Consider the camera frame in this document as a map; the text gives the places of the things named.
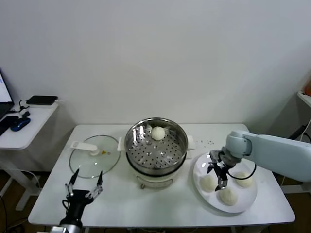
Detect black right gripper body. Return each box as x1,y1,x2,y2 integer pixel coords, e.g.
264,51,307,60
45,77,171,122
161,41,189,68
211,157,231,182

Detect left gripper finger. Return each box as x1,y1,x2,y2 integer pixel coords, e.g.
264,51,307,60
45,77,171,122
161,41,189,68
86,170,104,199
64,169,80,197

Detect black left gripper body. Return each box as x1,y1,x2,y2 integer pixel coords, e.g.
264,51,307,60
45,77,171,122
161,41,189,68
59,190,96,226

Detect white steamed baozi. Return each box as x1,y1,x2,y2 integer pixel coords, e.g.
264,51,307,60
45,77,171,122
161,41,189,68
234,171,254,188
218,188,238,206
199,176,218,193
151,125,166,141

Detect stainless steel steamer basket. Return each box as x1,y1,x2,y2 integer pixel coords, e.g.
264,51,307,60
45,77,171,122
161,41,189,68
124,117,189,175

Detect large white plate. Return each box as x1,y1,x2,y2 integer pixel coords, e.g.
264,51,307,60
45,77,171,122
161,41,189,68
193,151,258,214

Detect scattered dark crumbs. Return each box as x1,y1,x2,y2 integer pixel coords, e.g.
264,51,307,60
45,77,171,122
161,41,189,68
196,139,214,149

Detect white electric cooker base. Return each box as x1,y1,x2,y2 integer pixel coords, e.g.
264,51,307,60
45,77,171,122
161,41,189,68
117,135,196,190

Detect white side desk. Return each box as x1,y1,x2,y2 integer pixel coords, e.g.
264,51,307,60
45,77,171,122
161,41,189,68
0,100,60,212

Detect blue computer mouse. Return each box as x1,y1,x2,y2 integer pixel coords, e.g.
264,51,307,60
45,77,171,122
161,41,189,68
10,117,32,133

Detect black phone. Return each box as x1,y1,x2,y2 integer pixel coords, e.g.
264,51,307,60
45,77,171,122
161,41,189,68
0,116,19,136

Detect flat black box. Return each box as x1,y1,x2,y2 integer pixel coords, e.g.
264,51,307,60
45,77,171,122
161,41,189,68
26,95,59,105

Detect white shelf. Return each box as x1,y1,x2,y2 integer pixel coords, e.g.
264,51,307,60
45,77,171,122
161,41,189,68
296,92,311,109

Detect black laptop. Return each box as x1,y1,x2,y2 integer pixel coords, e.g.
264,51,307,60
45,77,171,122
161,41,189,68
0,67,15,122

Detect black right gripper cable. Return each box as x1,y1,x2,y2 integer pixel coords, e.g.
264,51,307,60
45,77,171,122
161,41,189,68
228,161,257,180

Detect white cable under desk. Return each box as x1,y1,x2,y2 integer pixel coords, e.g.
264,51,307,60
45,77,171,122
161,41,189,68
14,169,42,192

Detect glass lid with white handle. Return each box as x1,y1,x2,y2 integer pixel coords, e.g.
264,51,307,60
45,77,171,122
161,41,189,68
69,135,121,180

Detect black cable with plug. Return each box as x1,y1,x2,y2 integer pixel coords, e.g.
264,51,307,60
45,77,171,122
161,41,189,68
9,99,31,117

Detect black power adapter cable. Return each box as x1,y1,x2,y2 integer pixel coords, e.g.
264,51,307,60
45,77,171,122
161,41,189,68
289,125,308,141

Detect white hanging cable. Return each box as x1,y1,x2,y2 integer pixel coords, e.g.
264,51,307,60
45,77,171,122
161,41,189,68
300,118,311,143

